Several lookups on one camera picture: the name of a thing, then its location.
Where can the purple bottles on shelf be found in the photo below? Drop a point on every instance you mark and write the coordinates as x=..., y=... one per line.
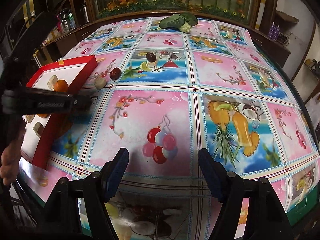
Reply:
x=274, y=32

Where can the green leafy vegetable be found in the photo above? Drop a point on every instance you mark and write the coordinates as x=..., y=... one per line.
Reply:
x=182, y=22

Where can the large orange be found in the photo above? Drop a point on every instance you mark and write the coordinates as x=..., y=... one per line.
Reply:
x=61, y=86

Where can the bottles on left counter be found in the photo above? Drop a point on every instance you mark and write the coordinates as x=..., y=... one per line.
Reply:
x=67, y=22

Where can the red white tray box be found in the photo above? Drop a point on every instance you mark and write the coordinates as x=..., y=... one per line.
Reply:
x=37, y=150

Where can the dark red date left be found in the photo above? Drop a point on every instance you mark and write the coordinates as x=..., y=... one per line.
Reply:
x=115, y=73

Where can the dark red date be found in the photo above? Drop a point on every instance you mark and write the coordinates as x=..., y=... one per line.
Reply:
x=151, y=57
x=115, y=73

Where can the person left hand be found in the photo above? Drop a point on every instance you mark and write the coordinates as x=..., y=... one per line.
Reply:
x=11, y=157

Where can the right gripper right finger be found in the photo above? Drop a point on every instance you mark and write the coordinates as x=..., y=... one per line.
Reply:
x=214, y=174

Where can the beige cake cube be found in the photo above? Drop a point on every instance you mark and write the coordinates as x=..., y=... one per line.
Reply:
x=38, y=128

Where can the beige cake chunk small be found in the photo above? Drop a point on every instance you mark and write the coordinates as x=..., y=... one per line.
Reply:
x=100, y=83

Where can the medium orange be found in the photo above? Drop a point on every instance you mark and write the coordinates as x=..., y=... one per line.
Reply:
x=43, y=115

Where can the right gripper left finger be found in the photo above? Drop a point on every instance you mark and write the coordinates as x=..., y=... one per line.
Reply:
x=112, y=174

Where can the dark red date far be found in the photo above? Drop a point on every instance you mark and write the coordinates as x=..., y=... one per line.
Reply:
x=151, y=57

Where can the colourful fruit print tablecloth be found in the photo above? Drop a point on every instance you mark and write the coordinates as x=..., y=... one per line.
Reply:
x=210, y=88

